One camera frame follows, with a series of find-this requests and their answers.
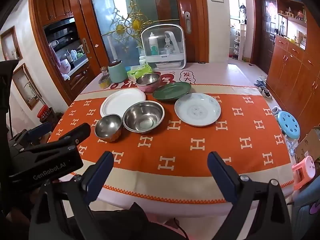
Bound gold door ornament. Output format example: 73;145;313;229
102;1;153;45

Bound green plate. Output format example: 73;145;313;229
152;82;192;102

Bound white countertop storage cabinet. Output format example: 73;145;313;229
141;24;187;70

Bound cardboard box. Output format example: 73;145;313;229
295;127;320;163

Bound white bottle teal label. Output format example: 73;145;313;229
149;32;160;55

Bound blue plastic stool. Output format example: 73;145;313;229
277;110;300;139

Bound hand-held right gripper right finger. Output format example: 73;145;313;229
207;151;293;240

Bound pink plastic stool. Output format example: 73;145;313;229
292;156;315;190

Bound green tissue pack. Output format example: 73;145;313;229
127;65;152;80

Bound white paper roll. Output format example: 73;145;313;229
107;34;118;63

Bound small steel bowl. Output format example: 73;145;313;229
94;114;123;142

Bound pale blue patterned plate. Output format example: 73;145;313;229
174;93;222;127

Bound white shoe rack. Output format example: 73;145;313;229
234;24;247;60

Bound wooden storage cabinet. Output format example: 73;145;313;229
266;0;320;140

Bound wooden framed wall niche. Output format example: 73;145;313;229
0;26;23;62
12;63;42;111

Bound black range hood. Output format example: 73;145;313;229
42;17;77;43

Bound clear pump bottle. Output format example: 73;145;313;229
163;37;173;54

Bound pink steel bowl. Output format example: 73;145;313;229
136;73;161;93

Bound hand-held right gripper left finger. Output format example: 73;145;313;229
29;151;115;240

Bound white floral pot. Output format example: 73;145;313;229
60;59;72;74

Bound yellow round tin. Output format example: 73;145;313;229
98;74;111;89

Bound large steel bowl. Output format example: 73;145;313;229
122;100;165;133

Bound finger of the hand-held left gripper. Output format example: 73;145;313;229
11;122;52;148
19;123;91;160

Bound white plate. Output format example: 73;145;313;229
100;88;146;118

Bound white black sneakers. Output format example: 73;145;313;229
260;86;273;99

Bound mint green canister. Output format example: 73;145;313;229
108;60;128;83

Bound dark wooden entry door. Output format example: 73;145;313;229
252;0;278;74

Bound wooden glass sliding door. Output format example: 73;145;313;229
75;0;208;65

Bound red basket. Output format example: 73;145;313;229
37;104;50;119

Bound pink hanging cloth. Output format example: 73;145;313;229
49;42;62;68

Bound orange patterned tablecloth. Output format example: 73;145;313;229
47;84;294;204

